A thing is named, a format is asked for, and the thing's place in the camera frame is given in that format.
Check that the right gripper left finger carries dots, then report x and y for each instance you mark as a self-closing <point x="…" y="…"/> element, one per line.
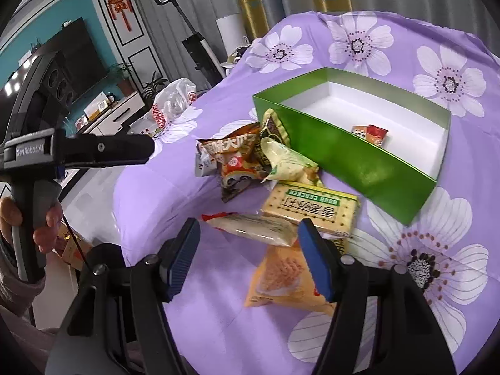
<point x="116" y="323"/>

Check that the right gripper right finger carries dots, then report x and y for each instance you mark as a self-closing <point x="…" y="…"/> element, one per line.
<point x="405" y="326"/>

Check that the orange rice cracker bag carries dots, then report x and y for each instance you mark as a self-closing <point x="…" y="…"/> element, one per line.
<point x="283" y="278"/>

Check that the soda cracker pack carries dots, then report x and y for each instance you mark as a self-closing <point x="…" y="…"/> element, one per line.
<point x="333" y="212"/>

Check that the long white red snack pack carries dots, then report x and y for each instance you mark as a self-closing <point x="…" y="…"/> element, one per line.
<point x="273" y="231"/>

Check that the orange melon seed bag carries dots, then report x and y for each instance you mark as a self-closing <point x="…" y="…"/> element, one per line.
<point x="236" y="159"/>

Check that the small red snack packet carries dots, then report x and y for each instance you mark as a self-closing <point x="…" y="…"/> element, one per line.
<point x="374" y="134"/>

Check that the light green corn snack bag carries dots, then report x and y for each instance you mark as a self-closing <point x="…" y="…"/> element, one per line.
<point x="289" y="165"/>

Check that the person's left hand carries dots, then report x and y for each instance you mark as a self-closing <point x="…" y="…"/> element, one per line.
<point x="45" y="237"/>

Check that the white tv cabinet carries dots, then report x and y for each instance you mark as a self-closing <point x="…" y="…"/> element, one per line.
<point x="112" y="119"/>

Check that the black television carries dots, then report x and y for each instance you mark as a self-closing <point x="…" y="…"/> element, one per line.
<point x="81" y="60"/>

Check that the purple floral tablecloth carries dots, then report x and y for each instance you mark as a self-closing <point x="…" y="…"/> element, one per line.
<point x="452" y="246"/>

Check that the potted green plant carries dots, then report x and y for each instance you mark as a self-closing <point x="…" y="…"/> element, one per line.
<point x="120" y="74"/>

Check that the white plastic bag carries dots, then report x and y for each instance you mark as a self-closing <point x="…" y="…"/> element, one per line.
<point x="172" y="101"/>

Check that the black upright vacuum cleaner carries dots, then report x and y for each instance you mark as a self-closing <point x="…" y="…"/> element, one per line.
<point x="198" y="48"/>

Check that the green cardboard box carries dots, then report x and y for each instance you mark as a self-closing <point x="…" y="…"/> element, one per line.
<point x="318" y="110"/>

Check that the white cylindrical air purifier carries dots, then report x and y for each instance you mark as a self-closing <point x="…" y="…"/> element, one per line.
<point x="232" y="32"/>

